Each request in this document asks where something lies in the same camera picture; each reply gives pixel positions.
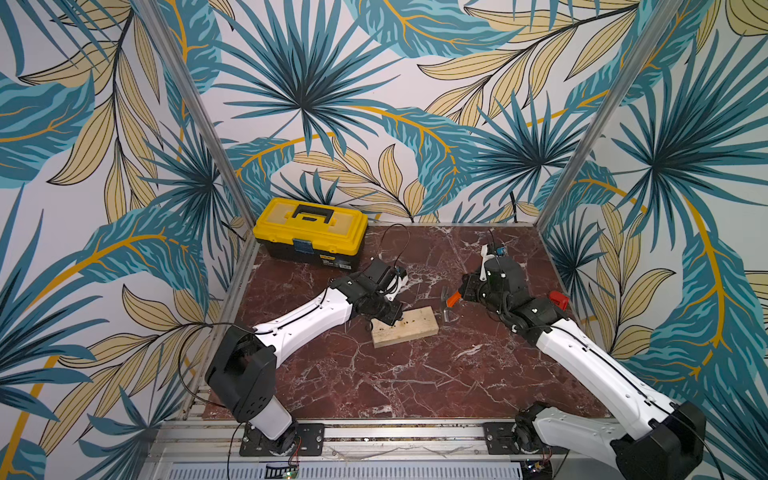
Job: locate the orange black claw hammer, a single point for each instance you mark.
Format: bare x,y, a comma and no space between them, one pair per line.
448,299

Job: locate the light wooden board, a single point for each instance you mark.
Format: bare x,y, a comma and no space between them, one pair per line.
415,324

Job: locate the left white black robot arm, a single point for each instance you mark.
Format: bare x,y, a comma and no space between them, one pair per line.
243,371

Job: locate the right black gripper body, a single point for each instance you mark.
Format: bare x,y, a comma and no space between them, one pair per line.
474,289

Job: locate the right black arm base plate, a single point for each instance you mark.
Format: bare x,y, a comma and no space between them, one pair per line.
506,438

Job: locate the aluminium front frame rail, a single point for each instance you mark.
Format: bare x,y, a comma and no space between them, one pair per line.
360,440

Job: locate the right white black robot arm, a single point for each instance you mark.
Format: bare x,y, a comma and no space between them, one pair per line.
647,436

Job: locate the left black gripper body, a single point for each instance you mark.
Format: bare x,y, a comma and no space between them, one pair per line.
385,310

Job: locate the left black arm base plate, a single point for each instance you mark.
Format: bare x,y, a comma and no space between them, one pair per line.
302,439

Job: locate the yellow black plastic toolbox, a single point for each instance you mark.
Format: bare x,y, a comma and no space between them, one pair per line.
310,233

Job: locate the red pipe wrench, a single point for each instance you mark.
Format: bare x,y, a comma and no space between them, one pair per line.
560,300

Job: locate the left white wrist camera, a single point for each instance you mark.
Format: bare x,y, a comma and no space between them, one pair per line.
388,280

